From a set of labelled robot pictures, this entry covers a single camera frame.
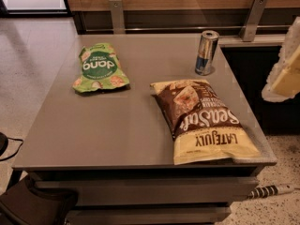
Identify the grey table drawer unit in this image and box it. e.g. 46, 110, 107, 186
35, 175, 258, 225

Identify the left metal wall bracket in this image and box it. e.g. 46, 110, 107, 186
109, 0, 126, 34

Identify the right metal wall bracket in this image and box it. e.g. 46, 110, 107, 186
239, 0, 268, 42

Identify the dark chair seat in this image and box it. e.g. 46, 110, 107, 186
0, 176, 78, 225

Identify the black round object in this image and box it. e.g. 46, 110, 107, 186
0, 132, 8, 156

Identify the silver blue redbull can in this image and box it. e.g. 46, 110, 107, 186
195, 30, 219, 76

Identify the black cable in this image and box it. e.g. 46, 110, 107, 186
0, 137, 24, 162

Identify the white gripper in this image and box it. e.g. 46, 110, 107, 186
262, 17, 300, 102

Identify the metal wall bracket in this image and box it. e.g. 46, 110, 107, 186
109, 0, 126, 34
239, 0, 268, 42

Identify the green dang snack bag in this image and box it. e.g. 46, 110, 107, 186
73, 43, 129, 93

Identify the brown yellow Late July chip bag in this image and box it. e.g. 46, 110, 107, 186
151, 80, 260, 165

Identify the white black power strip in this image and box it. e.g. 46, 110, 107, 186
247, 184, 294, 199

